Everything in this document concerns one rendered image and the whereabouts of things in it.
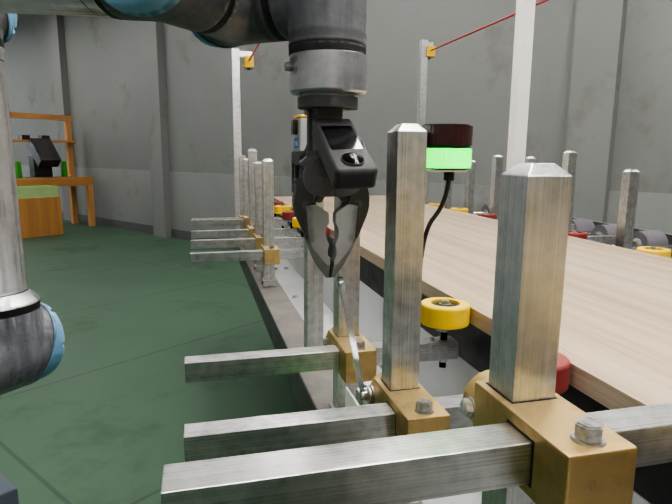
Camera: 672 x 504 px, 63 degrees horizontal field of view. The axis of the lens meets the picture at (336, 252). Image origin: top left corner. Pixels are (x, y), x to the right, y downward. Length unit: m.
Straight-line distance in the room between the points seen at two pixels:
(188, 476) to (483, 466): 0.18
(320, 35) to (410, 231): 0.23
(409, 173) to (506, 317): 0.25
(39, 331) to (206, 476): 0.84
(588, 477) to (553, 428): 0.04
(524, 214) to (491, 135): 4.39
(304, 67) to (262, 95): 5.81
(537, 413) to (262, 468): 0.19
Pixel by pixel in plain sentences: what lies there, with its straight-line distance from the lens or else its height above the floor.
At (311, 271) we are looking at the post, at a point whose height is 0.91.
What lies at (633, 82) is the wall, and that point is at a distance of 4.48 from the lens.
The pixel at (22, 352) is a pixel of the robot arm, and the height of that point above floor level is 0.79.
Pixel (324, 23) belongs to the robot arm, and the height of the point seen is 1.28.
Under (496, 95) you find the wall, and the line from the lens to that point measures 4.79.
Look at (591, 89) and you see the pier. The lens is 4.43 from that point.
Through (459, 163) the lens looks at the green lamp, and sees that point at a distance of 0.63.
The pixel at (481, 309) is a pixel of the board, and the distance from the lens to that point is 0.93.
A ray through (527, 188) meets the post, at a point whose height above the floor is 1.12.
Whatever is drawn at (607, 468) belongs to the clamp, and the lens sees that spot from 0.40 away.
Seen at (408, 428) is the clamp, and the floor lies 0.86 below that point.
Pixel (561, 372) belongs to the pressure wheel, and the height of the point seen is 0.90.
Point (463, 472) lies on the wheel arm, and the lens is 0.39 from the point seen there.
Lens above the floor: 1.14
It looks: 10 degrees down
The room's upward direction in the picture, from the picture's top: straight up
